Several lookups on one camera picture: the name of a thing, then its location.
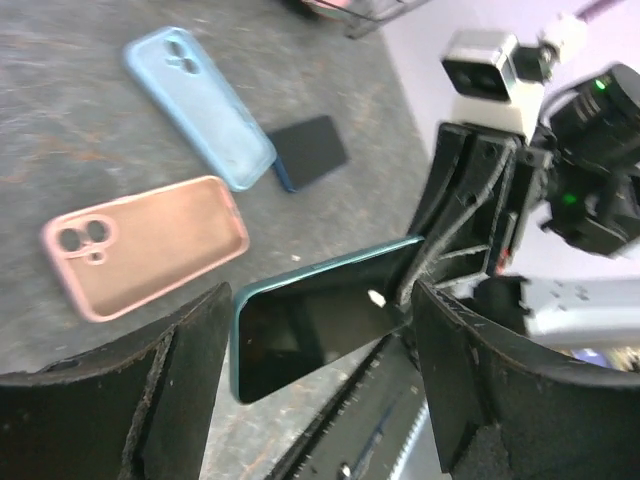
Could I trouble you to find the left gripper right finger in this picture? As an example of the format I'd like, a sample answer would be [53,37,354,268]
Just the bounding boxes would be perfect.
[411,280,639,479]

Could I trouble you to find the pink phone case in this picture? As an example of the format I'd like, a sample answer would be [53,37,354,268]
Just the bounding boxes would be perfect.
[41,176,250,322]

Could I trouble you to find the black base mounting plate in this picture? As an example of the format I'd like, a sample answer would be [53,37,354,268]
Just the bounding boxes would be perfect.
[267,335,425,479]

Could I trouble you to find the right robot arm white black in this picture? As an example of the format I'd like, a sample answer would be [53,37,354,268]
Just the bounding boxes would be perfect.
[393,63,639,350]

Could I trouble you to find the black phone front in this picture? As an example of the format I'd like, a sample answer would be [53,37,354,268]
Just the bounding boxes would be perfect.
[229,235,424,404]

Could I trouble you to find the light blue phone case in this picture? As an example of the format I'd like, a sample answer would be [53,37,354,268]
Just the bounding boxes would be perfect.
[123,26,276,192]

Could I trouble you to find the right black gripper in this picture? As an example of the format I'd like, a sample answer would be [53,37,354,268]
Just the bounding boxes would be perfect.
[394,63,639,305]

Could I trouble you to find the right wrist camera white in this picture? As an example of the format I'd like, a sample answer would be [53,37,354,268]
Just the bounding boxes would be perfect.
[441,13,587,141]

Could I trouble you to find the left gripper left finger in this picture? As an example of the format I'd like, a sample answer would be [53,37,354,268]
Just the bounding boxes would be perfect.
[1,283,233,479]

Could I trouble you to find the phone with blue edge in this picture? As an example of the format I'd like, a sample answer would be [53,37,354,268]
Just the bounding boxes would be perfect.
[267,115,349,193]

